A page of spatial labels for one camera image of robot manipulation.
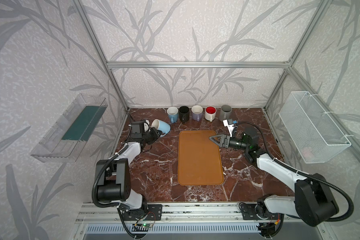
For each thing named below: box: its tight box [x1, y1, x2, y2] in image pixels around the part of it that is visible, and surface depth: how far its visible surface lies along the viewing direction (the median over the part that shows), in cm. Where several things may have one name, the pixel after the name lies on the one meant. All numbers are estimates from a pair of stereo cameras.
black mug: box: [179, 105, 190, 123], surface depth 111 cm
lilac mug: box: [191, 105, 204, 122], surface depth 110 cm
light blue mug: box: [151, 118, 171, 137], surface depth 96 cm
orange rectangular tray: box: [178, 130, 224, 186], surface depth 92 cm
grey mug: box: [219, 104, 232, 122], surface depth 107 cm
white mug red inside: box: [204, 105, 217, 122], surface depth 111 cm
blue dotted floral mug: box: [166, 106, 179, 124], surface depth 107 cm
